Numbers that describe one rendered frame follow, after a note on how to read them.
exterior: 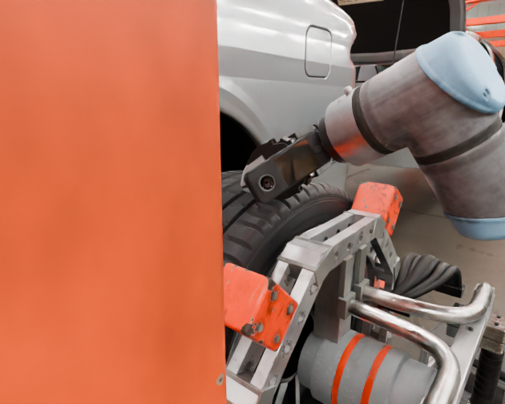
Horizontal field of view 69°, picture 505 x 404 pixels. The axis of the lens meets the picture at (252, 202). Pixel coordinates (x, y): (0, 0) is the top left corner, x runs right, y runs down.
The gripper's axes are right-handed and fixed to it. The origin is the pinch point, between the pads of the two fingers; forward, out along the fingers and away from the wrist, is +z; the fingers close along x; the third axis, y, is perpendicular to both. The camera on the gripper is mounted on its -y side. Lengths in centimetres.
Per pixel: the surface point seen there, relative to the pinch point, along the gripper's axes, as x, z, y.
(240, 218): -3.6, -1.7, -5.6
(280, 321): -15.8, -10.1, -15.0
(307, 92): 13, 23, 64
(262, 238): -7.5, -5.1, -6.5
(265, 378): -21.0, -7.1, -19.3
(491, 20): -6, 177, 1219
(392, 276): -35.1, 0.8, 25.0
